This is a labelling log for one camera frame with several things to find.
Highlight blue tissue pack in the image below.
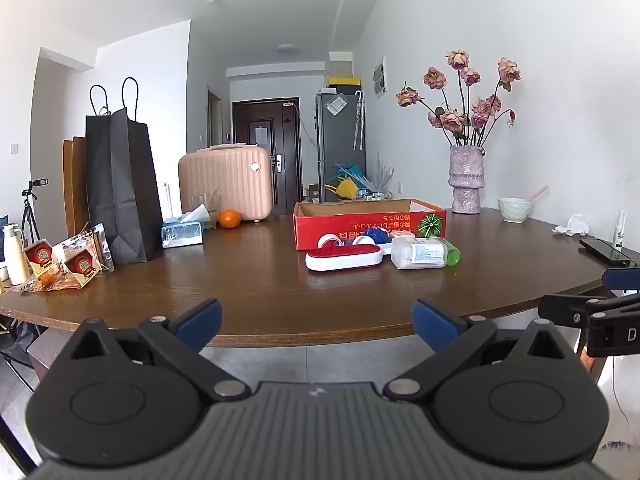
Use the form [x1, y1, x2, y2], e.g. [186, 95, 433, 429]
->
[161, 204, 212, 249]

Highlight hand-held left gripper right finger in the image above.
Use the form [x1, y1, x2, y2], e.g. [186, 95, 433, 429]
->
[382, 298, 573, 402]

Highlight pale dried branches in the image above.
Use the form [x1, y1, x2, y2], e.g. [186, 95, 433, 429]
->
[372, 152, 396, 193]

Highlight dried pink roses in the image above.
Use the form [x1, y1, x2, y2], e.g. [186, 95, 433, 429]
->
[396, 50, 522, 148]

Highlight silver foil packet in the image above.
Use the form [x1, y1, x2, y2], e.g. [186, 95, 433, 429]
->
[90, 222, 116, 273]

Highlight yellow bag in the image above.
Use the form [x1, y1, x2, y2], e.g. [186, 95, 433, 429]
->
[324, 182, 358, 202]

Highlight clear glass cup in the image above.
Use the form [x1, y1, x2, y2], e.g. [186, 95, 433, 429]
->
[188, 193, 221, 230]

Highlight white box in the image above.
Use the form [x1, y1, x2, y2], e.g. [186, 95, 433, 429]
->
[328, 52, 355, 78]

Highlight red cardboard box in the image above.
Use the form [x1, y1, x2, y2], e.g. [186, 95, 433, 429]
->
[293, 198, 447, 251]

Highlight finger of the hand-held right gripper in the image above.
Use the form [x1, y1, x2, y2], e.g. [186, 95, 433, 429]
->
[537, 294, 608, 332]
[601, 266, 640, 292]

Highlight black tripod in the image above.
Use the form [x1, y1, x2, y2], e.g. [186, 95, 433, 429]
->
[20, 189, 43, 246]

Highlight small white spray bottle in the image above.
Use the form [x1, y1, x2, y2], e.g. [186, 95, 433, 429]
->
[613, 210, 628, 252]

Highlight grey refrigerator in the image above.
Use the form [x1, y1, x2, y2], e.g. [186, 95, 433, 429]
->
[315, 89, 367, 201]

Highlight pink ceramic vase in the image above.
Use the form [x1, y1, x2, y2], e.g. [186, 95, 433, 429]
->
[448, 145, 487, 215]

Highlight clear folded umbrella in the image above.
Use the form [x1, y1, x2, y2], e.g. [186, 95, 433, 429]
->
[352, 91, 365, 152]

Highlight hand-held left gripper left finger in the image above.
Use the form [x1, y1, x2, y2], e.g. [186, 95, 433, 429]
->
[70, 298, 252, 402]

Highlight brown stool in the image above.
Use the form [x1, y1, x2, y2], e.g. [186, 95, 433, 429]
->
[27, 329, 76, 391]

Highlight dark brown door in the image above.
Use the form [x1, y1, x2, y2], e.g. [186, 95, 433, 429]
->
[232, 98, 303, 206]

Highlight pale green bowl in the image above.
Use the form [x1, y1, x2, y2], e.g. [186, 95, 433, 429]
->
[497, 197, 530, 224]

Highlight red brown snack packet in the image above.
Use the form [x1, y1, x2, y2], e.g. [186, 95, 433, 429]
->
[62, 250, 101, 288]
[22, 239, 56, 278]

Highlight blue plastic bag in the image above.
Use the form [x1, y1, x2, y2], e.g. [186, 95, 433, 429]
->
[332, 162, 371, 186]

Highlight clear bottle with green cap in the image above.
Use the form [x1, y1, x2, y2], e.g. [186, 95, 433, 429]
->
[390, 236, 462, 270]

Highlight crumpled white tissue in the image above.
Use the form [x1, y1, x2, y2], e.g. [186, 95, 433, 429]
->
[552, 214, 591, 236]

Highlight black paper bag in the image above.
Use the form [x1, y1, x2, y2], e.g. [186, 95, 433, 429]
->
[85, 77, 164, 264]

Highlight pink suitcase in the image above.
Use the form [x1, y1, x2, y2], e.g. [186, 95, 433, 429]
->
[178, 143, 275, 223]

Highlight white thermos bottle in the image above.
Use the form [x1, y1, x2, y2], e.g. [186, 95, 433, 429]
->
[2, 223, 31, 286]

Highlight black phone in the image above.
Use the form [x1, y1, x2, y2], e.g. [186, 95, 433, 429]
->
[579, 238, 632, 266]

